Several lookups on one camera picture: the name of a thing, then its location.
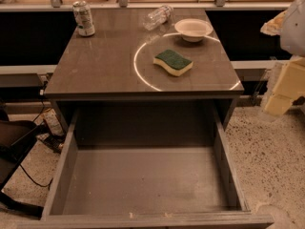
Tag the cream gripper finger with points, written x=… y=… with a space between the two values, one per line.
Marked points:
x=273 y=27
x=288 y=88

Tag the green and yellow sponge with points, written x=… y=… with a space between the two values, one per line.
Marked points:
x=172 y=62

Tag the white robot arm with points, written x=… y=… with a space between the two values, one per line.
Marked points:
x=292 y=40

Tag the white green 7up can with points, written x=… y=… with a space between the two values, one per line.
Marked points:
x=83 y=18

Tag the white bowl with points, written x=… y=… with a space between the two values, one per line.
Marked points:
x=193 y=30

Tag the clear plastic bottle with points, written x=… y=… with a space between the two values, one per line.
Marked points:
x=157 y=17

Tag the open grey drawer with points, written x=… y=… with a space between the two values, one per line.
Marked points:
x=146 y=167

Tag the black chair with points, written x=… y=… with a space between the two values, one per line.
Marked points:
x=16 y=140

